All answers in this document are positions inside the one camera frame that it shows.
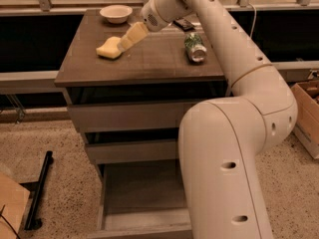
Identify white cable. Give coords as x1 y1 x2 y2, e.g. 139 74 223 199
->
248 3 258 39

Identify green soda can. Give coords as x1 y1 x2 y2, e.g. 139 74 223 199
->
184 32 207 63

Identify cardboard box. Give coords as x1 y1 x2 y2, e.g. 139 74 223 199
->
292 81 319 159

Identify grey open bottom drawer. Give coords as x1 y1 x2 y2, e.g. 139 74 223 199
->
88 159 192 239

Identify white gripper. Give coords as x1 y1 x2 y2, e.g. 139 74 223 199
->
117 0 168 52

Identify grey drawer cabinet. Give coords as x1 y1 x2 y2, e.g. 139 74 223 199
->
54 8 233 184

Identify black metal bar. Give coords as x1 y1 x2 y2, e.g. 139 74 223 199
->
25 150 54 230

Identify black thin cable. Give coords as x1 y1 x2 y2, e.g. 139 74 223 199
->
0 204 22 239

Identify cardboard sheet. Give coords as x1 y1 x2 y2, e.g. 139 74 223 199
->
0 172 30 239

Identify white bowl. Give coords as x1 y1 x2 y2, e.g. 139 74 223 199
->
100 5 133 24

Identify grey top drawer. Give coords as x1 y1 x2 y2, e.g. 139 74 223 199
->
68 101 197 132

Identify yellow sponge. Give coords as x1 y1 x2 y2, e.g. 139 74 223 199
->
96 37 122 59

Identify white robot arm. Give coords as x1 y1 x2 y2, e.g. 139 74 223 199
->
142 0 298 239

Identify grey middle drawer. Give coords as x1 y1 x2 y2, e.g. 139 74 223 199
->
85 139 178 164

